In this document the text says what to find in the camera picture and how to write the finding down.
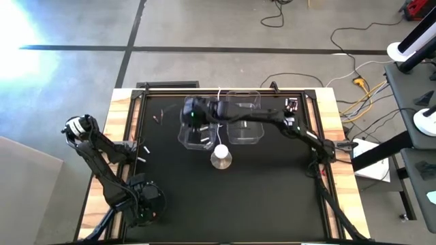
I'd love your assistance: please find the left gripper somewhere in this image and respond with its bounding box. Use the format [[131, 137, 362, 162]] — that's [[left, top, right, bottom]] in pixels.
[[127, 173, 167, 227]]

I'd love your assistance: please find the clear plastic bin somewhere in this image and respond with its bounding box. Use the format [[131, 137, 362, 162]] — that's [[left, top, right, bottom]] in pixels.
[[177, 95, 219, 151], [225, 89, 265, 146]]

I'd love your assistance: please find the black ribbed box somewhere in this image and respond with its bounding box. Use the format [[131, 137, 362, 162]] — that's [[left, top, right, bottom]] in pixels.
[[136, 80, 200, 89]]

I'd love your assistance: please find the white light bulb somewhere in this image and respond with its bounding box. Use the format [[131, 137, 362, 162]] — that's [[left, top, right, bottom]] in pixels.
[[213, 144, 230, 159]]

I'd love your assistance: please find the black table mat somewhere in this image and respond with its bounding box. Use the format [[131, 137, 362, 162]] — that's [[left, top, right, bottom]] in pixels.
[[136, 95, 317, 241]]

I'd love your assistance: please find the grey panel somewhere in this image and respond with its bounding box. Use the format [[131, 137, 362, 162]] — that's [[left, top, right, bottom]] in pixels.
[[0, 135, 65, 245]]

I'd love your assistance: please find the black beam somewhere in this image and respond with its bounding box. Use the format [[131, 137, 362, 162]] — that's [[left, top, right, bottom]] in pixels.
[[350, 130, 414, 172]]

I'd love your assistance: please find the white box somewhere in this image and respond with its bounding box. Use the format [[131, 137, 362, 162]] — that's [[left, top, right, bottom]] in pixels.
[[352, 137, 392, 183]]

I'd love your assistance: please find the grey side table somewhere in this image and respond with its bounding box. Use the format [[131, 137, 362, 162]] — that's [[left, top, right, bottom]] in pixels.
[[400, 148, 436, 235], [384, 62, 436, 150]]

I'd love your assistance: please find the white stand with round base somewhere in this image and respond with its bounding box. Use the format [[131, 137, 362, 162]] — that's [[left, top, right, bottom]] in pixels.
[[386, 14, 436, 63], [412, 104, 436, 137]]

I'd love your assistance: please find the black stand pole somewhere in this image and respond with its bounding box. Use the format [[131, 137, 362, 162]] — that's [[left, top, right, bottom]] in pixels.
[[398, 35, 436, 74]]

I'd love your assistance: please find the small black object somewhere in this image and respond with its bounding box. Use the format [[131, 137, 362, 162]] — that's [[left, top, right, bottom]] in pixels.
[[414, 90, 435, 107]]

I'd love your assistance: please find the red tool case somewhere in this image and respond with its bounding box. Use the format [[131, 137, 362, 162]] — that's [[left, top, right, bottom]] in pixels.
[[399, 0, 431, 22]]

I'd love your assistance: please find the white lamp cable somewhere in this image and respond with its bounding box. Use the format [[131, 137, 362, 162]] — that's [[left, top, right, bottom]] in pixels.
[[216, 87, 226, 146]]

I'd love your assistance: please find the black aluminium table frame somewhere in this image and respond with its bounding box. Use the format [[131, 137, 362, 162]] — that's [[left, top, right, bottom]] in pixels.
[[77, 81, 371, 245]]

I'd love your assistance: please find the white floor cable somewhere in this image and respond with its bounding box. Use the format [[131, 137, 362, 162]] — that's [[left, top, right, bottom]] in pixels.
[[325, 59, 396, 88]]

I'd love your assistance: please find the long black floor cable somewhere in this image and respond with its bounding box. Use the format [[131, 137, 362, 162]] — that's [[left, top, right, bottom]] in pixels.
[[329, 17, 406, 80]]

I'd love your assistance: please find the yellow extension cord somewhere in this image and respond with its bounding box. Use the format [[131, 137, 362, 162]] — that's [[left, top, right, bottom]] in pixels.
[[340, 77, 388, 123]]

